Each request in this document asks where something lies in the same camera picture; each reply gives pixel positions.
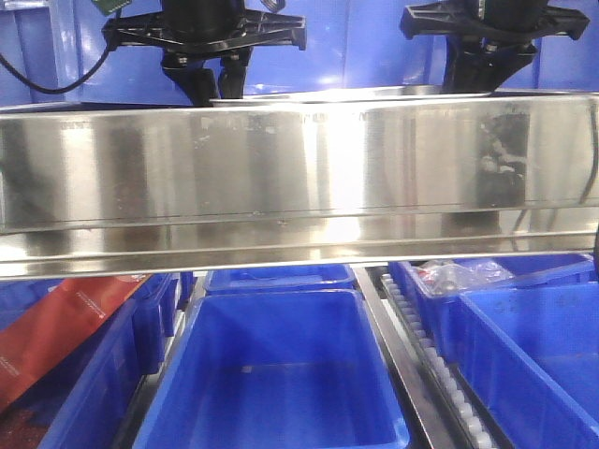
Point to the blue bin lower right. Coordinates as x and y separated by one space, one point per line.
533 363

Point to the large blue crate upper centre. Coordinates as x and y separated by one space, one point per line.
350 44

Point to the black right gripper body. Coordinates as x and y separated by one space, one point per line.
470 26

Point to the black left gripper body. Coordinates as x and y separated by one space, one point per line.
190 33

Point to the steel divider rail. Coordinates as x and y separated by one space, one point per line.
423 412

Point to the blue bin lower centre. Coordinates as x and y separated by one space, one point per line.
276 370

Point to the white roller track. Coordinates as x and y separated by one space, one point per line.
453 396

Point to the blue crate upper right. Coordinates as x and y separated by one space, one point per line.
561 63

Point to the clear plastic bags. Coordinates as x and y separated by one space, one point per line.
444 277

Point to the blue bin behind centre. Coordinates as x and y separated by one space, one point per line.
279 279

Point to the red flat package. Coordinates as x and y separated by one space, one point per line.
56 326

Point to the blue bin lower left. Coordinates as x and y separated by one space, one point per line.
82 402

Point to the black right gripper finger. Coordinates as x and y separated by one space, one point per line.
475 67

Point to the silver metal tray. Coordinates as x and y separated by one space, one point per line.
350 95

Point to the blue crate upper left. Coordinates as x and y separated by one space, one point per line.
27 44

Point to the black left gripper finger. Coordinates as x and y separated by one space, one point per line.
197 83
232 77

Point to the blue bin with plastic bags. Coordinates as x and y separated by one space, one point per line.
442 316

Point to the stainless steel shelf front rail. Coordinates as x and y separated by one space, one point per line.
100 191

